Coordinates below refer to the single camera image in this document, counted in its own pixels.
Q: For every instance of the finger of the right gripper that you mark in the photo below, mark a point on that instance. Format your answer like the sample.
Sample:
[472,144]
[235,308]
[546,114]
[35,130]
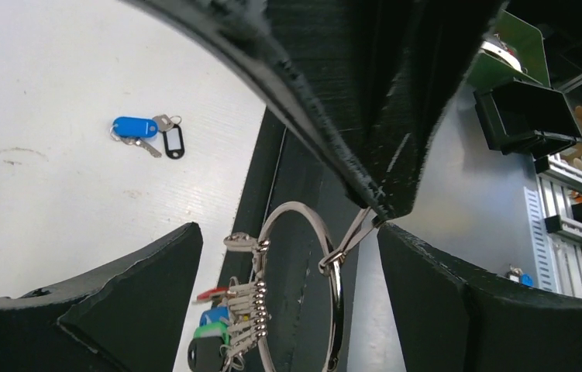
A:
[363,84]

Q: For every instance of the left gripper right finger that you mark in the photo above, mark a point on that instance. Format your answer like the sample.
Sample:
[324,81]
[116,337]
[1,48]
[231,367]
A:
[452,315]

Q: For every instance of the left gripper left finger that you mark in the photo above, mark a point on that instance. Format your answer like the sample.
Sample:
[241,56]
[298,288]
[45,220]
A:
[126,315]

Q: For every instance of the red key tag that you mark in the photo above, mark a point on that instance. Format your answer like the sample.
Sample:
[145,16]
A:
[212,295]

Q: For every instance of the blue key tag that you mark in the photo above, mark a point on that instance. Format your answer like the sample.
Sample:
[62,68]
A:
[214,315]

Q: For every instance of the green key tag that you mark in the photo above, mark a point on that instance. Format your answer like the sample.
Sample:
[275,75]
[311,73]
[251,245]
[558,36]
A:
[213,329]

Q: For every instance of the large silver keyring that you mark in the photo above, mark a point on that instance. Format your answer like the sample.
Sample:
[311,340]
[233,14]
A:
[247,297]

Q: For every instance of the loose blue tag key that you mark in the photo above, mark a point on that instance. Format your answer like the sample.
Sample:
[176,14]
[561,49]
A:
[134,131]

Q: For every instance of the aluminium frame rail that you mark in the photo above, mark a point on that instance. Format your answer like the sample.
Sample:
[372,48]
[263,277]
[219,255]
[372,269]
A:
[554,205]

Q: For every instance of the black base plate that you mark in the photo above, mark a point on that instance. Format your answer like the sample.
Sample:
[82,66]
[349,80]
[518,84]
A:
[282,169]

